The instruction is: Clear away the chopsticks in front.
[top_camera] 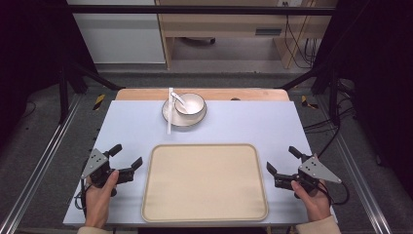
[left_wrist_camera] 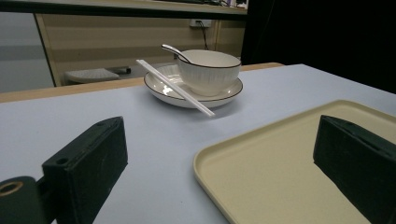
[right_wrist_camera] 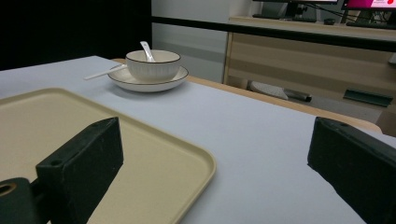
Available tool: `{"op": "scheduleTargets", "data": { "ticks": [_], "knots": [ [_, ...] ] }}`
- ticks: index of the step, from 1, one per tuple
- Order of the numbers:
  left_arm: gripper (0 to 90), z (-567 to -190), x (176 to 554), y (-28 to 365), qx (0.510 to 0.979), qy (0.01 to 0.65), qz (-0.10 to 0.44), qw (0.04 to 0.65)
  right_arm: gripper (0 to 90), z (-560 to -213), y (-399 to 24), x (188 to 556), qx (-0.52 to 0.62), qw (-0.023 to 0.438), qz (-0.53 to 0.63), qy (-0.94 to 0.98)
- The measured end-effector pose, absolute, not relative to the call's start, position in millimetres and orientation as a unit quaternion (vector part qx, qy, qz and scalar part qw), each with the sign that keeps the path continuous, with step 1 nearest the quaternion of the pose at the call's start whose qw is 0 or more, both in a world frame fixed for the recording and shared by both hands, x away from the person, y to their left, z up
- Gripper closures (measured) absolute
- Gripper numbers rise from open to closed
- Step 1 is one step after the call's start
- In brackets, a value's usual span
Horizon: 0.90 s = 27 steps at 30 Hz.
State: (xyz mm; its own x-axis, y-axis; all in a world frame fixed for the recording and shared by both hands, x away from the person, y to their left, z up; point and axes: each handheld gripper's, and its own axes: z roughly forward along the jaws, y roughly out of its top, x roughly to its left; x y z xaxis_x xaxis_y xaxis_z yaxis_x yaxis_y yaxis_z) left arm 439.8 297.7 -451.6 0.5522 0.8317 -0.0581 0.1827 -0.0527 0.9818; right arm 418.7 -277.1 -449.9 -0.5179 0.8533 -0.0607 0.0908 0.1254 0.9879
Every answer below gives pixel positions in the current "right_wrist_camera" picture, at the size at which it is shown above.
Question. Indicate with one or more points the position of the black horizontal rail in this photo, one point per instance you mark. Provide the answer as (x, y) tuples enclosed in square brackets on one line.
[(280, 31)]

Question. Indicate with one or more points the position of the beige plastic tray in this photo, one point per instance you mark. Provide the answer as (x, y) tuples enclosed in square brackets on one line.
[(149, 174)]

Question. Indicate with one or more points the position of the dark green flat box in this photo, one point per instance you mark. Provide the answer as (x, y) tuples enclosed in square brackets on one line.
[(368, 97)]

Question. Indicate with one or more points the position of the white and black device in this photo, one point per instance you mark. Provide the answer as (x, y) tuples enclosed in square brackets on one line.
[(280, 91)]

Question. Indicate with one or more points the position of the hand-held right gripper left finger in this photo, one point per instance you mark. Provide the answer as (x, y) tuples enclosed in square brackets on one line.
[(84, 168)]

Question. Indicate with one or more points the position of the white ribbed bowl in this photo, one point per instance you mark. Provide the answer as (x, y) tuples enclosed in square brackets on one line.
[(153, 67)]

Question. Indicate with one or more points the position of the white ceramic spoon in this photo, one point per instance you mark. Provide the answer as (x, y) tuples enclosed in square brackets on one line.
[(147, 51)]

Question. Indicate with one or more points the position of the white dark-rimmed plate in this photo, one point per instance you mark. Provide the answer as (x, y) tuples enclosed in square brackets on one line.
[(149, 83)]

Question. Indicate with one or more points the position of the white chopsticks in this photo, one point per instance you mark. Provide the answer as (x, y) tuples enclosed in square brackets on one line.
[(104, 72)]

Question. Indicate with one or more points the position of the black keyboard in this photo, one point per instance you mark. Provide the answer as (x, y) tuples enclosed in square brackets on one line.
[(300, 19), (370, 25)]

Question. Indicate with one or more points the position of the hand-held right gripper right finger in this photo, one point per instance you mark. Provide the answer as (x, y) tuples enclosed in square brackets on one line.
[(358, 161)]

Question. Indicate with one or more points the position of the light wooden desk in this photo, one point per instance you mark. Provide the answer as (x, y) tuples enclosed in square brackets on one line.
[(311, 59)]

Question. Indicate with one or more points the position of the computer monitor with pink screen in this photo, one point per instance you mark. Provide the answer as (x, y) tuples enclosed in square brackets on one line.
[(370, 4)]

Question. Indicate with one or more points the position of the black computer mouse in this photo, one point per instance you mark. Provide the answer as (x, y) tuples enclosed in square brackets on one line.
[(329, 21)]

